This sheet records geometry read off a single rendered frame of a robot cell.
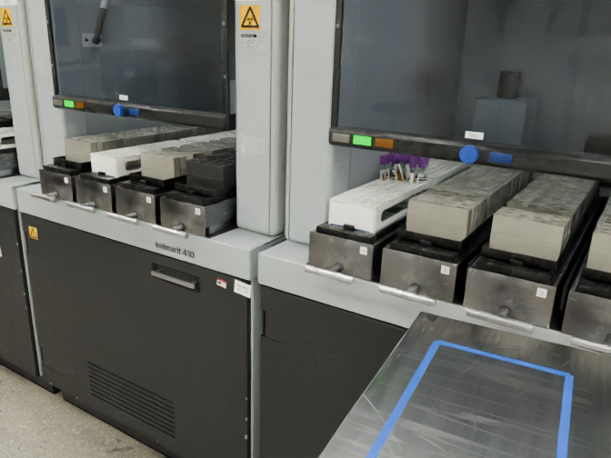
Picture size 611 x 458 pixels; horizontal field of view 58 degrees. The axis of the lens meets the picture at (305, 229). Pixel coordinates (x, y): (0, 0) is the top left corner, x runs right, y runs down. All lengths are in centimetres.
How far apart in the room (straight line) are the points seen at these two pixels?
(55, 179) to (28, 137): 27
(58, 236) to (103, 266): 19
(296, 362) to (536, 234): 54
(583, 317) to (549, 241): 13
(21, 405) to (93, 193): 88
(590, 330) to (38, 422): 162
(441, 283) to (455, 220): 12
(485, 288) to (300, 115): 49
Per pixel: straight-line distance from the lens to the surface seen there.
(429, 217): 102
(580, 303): 92
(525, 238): 99
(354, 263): 103
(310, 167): 113
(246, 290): 120
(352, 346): 110
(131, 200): 138
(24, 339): 201
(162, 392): 154
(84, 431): 193
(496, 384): 61
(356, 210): 104
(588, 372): 68
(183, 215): 126
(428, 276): 97
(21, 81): 183
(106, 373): 170
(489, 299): 95
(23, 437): 197
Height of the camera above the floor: 114
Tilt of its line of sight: 18 degrees down
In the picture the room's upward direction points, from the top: 2 degrees clockwise
